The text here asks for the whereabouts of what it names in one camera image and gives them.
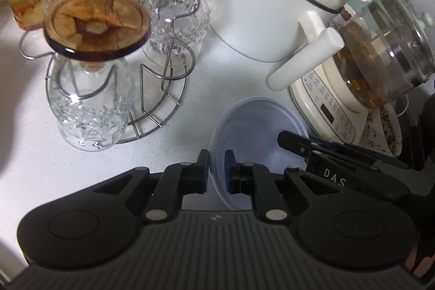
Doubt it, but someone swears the amber foot crystal glass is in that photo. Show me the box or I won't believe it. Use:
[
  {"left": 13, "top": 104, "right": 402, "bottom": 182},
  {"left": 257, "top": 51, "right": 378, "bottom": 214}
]
[{"left": 43, "top": 0, "right": 152, "bottom": 152}]

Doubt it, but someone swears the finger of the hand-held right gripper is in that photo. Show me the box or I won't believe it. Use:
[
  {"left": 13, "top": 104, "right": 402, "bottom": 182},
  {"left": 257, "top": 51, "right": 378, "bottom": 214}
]
[
  {"left": 277, "top": 130, "right": 411, "bottom": 199},
  {"left": 311, "top": 139, "right": 411, "bottom": 170}
]

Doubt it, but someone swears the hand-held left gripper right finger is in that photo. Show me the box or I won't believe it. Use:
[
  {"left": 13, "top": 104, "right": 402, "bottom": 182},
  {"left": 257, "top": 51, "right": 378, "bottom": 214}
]
[{"left": 224, "top": 149, "right": 344, "bottom": 223}]

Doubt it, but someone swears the patterned bowl with residue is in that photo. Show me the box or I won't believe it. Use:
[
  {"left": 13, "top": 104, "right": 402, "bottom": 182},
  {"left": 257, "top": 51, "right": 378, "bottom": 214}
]
[{"left": 360, "top": 103, "right": 403, "bottom": 158}]

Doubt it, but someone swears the cream kettle base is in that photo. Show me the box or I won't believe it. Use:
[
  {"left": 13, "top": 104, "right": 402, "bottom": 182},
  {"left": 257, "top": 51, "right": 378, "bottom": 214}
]
[{"left": 289, "top": 66, "right": 374, "bottom": 144}]

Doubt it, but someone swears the glass tea kettle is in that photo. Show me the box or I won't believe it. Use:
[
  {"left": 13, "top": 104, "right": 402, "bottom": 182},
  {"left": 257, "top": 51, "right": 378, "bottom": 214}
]
[{"left": 331, "top": 0, "right": 435, "bottom": 112}]

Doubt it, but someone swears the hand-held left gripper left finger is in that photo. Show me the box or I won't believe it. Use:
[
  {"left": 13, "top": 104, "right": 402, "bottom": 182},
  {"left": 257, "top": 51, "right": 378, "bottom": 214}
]
[{"left": 90, "top": 149, "right": 210, "bottom": 223}]

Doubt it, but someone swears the round wire glass rack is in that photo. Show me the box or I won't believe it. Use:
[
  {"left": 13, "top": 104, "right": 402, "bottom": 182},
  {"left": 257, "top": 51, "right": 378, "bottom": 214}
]
[{"left": 18, "top": 0, "right": 189, "bottom": 144}]

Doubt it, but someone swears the white enamel pot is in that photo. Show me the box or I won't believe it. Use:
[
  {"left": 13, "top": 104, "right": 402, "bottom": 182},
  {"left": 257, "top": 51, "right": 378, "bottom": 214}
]
[{"left": 208, "top": 0, "right": 345, "bottom": 92}]

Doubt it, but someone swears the light blue plastic bowl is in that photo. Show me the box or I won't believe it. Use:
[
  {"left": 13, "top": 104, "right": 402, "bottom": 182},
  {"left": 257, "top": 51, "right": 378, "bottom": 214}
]
[{"left": 208, "top": 98, "right": 310, "bottom": 212}]

